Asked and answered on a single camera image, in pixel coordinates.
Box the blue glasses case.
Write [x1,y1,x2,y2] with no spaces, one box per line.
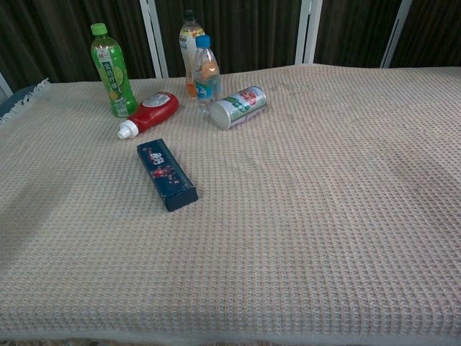
[136,138,200,213]

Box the white green printed can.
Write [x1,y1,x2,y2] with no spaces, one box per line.
[210,85,268,130]

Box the beige waffle weave cloth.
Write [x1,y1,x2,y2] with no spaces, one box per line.
[0,63,461,346]

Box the clear water bottle blue cap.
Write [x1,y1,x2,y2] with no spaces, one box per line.
[194,35,223,115]

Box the red ketchup squeeze bottle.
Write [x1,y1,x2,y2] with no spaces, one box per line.
[116,91,180,140]

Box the orange drink bottle black cap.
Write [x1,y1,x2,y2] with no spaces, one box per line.
[179,9,207,98]

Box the green tea bottle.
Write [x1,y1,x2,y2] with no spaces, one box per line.
[89,22,140,119]

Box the dark blue table cover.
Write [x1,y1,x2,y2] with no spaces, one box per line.
[0,84,37,120]

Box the white screen frame post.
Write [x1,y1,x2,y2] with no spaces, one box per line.
[379,0,413,68]
[295,0,323,65]
[0,71,14,99]
[139,0,169,79]

